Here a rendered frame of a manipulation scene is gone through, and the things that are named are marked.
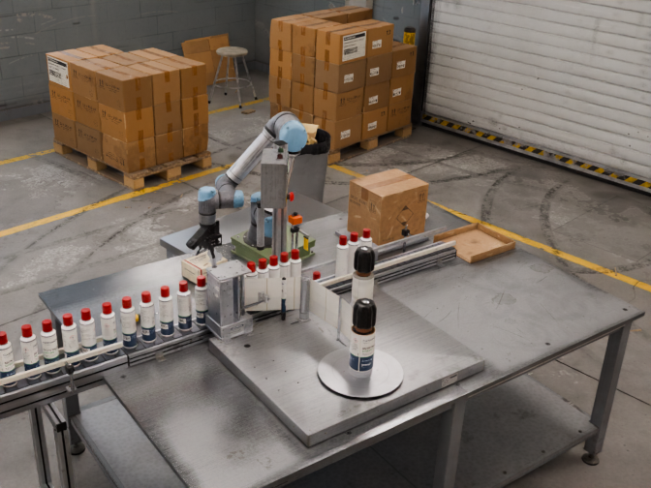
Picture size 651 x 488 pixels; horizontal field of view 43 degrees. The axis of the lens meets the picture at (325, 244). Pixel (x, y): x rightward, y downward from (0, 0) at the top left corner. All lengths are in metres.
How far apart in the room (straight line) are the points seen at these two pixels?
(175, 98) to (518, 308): 4.00
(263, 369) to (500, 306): 1.13
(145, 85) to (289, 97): 1.47
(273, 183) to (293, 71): 4.26
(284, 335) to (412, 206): 1.11
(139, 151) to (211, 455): 4.31
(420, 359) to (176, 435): 0.93
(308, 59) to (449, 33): 1.56
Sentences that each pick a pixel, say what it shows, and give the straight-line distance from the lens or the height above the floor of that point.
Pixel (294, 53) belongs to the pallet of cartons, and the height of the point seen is 0.89.
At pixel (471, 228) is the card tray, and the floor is 0.84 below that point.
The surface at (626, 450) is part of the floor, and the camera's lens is 4.33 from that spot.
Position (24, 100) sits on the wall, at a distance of 8.74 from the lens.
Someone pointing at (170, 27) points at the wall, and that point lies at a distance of 9.49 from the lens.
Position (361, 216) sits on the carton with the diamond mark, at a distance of 3.95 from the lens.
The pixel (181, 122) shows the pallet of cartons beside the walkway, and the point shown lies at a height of 0.45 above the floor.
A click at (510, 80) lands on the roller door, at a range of 7.80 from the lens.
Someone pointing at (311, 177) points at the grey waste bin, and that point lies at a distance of 6.05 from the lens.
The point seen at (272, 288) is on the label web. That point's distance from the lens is 3.20.
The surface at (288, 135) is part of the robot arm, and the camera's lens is 3.42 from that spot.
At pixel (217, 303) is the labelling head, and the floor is 1.03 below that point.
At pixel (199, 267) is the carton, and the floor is 0.91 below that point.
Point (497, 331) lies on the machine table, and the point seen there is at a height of 0.83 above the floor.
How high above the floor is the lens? 2.60
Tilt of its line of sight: 26 degrees down
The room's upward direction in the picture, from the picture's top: 2 degrees clockwise
